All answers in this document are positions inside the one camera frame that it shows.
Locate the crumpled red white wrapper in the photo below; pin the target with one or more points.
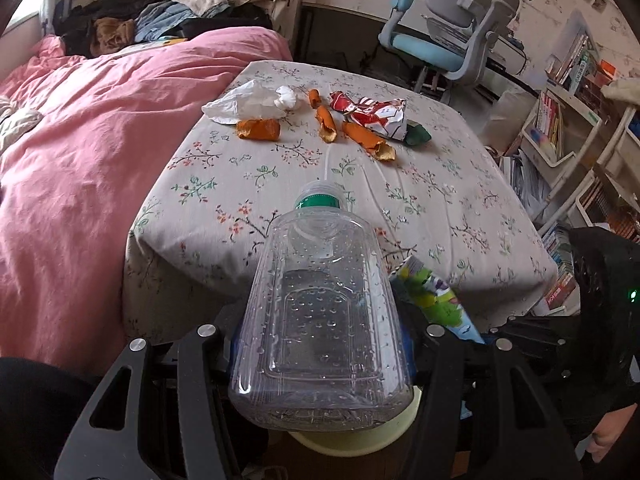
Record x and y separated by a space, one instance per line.
380 115

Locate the small white tissue ball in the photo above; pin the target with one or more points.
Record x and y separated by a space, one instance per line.
286 97

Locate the white cloth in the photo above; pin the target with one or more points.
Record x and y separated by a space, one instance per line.
17 125

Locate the green yellow snack packet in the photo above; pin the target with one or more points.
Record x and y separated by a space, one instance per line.
435 295

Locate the brown garment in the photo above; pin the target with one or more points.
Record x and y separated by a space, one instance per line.
112 32

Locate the yellow white book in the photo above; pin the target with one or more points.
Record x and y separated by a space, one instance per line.
160 44

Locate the blue jeans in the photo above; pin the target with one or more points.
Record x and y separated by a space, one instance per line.
160 17

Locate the row of red-spined books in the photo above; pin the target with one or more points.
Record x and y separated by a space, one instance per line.
547 115

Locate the row of colourful books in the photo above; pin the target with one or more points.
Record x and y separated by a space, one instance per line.
560 270

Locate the large white tissue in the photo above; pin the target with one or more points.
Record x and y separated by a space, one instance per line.
240 100

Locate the black jacket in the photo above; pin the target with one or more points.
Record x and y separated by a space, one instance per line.
115 5

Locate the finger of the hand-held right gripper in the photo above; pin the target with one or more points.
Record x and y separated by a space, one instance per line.
545 340

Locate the clear plastic bottle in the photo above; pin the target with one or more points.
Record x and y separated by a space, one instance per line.
320 310

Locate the wide curled orange peel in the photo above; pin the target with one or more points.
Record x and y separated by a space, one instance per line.
260 130

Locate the narrow orange peel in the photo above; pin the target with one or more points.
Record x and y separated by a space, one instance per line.
326 125

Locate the pile of papers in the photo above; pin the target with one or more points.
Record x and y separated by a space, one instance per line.
525 185

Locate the black clothing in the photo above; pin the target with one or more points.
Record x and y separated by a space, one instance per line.
240 20

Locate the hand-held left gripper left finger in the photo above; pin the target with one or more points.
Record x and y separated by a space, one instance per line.
233 357

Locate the white shelf cart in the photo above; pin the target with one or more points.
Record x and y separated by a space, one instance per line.
575 105

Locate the white garment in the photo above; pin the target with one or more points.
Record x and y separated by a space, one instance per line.
205 2

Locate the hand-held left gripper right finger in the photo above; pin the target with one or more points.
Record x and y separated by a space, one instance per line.
422 355

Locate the person's right hand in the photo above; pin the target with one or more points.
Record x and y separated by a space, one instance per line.
615 435

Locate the small orange peel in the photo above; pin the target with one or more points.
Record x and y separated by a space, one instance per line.
313 97

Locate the blue printed cloth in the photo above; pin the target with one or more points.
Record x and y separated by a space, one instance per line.
57 5

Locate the row of upright books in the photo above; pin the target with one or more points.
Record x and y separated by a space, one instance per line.
575 60

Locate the pink duvet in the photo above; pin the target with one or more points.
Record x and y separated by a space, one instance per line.
90 185

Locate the long orange peel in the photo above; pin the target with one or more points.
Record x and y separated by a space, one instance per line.
367 142

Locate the cream cloth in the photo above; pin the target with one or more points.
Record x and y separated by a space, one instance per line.
622 90

